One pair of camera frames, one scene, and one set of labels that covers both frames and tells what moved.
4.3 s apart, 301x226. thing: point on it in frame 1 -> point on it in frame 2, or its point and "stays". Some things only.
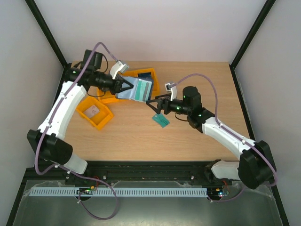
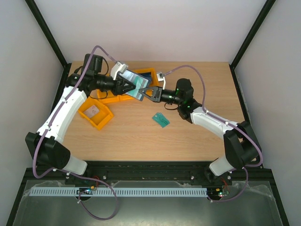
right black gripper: [162, 106] -> [158, 94]
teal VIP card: [162, 119] stays
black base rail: [105, 173] stays
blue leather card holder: [141, 91] -> [146, 75]
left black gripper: [117, 86] stays
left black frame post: [45, 31] stays
